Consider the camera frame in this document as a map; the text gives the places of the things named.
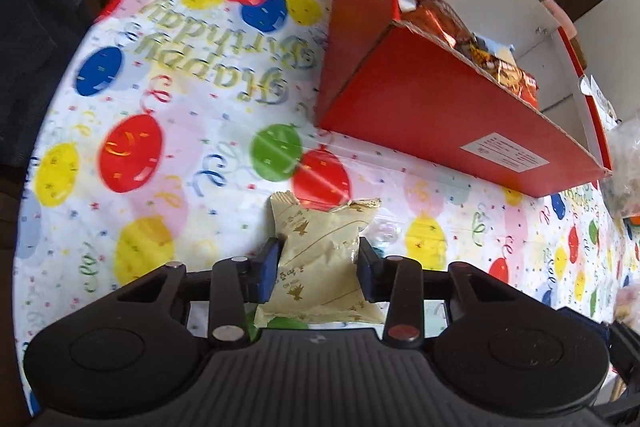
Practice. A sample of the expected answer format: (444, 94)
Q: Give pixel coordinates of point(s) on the copper foil snack packet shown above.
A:
(440, 22)

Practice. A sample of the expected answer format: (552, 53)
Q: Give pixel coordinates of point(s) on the pink cloth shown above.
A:
(555, 7)

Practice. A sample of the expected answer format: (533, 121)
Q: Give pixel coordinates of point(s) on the red cardboard box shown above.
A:
(425, 107)

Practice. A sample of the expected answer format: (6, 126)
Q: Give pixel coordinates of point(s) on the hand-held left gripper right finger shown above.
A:
(370, 269)

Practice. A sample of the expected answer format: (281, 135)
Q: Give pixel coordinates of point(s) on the orange toy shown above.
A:
(636, 221)

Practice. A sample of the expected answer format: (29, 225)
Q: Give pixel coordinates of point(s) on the cream snack packet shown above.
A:
(320, 267)

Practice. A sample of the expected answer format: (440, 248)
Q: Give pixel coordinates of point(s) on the clear plastic bag of snacks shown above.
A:
(625, 167)

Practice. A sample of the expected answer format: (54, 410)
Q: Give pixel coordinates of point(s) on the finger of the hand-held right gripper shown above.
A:
(625, 352)

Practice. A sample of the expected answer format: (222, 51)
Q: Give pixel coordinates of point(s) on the red snack packet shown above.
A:
(515, 82)

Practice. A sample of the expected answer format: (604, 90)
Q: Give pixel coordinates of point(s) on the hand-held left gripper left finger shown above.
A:
(268, 272)

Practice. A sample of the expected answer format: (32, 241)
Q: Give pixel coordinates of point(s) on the balloon print tablecloth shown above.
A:
(150, 82)

